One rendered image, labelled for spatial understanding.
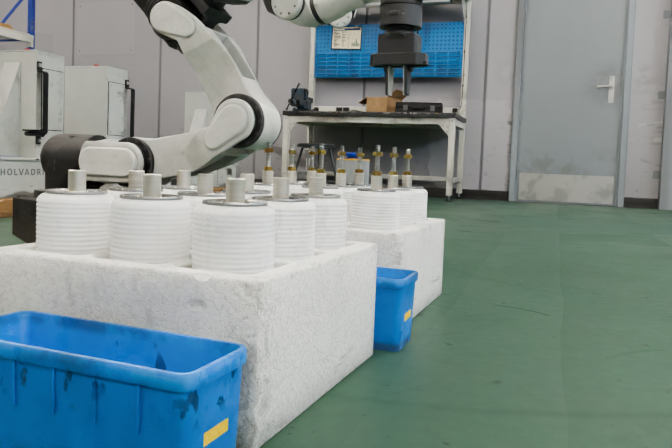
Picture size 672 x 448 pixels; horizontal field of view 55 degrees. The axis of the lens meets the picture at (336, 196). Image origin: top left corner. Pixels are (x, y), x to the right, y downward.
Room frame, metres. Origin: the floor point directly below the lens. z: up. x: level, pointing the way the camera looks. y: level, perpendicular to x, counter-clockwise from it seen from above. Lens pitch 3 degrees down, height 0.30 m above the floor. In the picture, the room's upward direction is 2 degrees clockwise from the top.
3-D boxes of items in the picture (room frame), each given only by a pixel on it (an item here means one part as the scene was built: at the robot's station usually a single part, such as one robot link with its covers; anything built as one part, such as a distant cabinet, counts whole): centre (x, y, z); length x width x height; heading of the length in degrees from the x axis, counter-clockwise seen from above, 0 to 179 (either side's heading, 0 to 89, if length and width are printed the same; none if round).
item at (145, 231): (0.80, 0.23, 0.16); 0.10 x 0.10 x 0.18
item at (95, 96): (4.51, 1.29, 0.45); 1.51 x 0.57 x 0.74; 161
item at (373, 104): (6.21, -0.42, 0.87); 0.40 x 0.30 x 0.23; 57
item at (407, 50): (1.38, -0.12, 0.57); 0.13 x 0.10 x 0.12; 67
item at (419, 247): (1.42, -0.01, 0.09); 0.39 x 0.39 x 0.18; 69
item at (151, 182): (0.80, 0.23, 0.26); 0.02 x 0.02 x 0.03
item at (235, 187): (0.76, 0.12, 0.26); 0.02 x 0.02 x 0.03
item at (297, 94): (6.04, 0.36, 0.87); 0.41 x 0.17 x 0.25; 161
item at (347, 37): (6.56, -0.05, 1.54); 0.32 x 0.02 x 0.25; 71
